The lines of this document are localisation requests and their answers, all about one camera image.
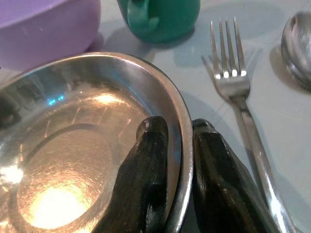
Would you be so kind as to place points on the purple plastic bowl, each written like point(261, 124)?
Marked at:
point(43, 31)

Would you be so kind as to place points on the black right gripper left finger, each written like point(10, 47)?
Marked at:
point(143, 174)

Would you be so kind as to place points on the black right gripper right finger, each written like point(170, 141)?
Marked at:
point(218, 184)

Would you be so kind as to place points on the shiny steel plate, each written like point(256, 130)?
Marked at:
point(73, 121)

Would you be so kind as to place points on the steel spoon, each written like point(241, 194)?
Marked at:
point(297, 46)

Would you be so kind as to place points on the green mug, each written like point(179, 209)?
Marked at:
point(167, 19)

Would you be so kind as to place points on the steel fork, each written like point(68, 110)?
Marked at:
point(233, 85)

